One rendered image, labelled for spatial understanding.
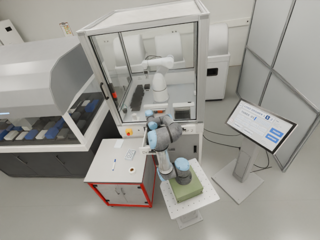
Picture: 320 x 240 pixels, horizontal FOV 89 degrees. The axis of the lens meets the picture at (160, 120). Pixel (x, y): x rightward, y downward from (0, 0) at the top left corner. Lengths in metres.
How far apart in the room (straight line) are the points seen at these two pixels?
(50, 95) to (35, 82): 0.18
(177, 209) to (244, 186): 1.23
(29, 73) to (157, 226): 2.11
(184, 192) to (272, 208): 1.35
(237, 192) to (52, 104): 2.32
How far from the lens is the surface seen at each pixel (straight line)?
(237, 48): 5.21
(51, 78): 1.76
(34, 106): 1.90
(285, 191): 2.74
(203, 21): 1.38
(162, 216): 2.36
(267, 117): 1.75
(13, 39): 5.54
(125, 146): 2.03
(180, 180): 1.50
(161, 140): 1.02
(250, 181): 2.60
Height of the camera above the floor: 2.23
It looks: 41 degrees down
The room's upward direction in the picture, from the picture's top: 10 degrees counter-clockwise
